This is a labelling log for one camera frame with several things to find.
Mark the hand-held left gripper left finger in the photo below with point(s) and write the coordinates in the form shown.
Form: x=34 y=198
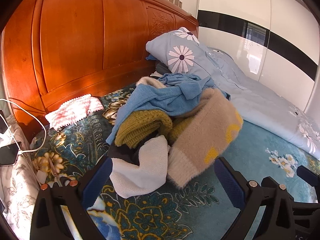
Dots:
x=99 y=178

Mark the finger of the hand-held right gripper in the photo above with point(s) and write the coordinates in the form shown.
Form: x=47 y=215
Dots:
x=307 y=208
x=308 y=176

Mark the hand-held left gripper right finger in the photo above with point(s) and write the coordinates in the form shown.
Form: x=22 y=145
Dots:
x=228 y=183

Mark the white fleece garment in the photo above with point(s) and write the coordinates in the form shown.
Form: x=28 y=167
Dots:
x=145 y=170

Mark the beige fuzzy sweater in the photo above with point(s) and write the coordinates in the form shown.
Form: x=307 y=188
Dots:
x=205 y=130

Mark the light blue garment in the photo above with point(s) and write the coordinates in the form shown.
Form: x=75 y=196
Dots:
x=150 y=100

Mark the black garment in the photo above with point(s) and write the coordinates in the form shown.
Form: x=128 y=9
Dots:
x=122 y=152

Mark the teal floral blanket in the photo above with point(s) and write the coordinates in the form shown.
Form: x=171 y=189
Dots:
x=250 y=142

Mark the scissors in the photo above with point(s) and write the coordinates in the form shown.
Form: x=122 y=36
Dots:
x=53 y=170

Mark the white paper scrap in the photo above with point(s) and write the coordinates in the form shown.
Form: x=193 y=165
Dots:
x=41 y=177

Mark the olive knitted sweater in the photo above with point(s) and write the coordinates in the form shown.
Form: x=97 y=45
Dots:
x=140 y=127

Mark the pink white knitted cloth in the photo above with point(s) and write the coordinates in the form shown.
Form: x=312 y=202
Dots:
x=72 y=111

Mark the white floral bedsheet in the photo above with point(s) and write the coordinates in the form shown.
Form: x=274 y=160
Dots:
x=17 y=192

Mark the light blue daisy quilt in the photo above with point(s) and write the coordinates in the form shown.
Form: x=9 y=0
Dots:
x=250 y=92

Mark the smartphone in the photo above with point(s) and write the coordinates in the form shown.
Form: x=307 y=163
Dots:
x=7 y=153

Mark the blue fleece garment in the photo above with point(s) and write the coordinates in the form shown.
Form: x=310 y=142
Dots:
x=180 y=81

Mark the grey cloth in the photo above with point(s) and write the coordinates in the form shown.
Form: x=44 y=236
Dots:
x=161 y=68

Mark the light blue daisy pillow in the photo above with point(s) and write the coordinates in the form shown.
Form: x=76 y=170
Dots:
x=180 y=55

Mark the orange wooden headboard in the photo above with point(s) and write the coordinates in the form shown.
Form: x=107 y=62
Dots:
x=75 y=42

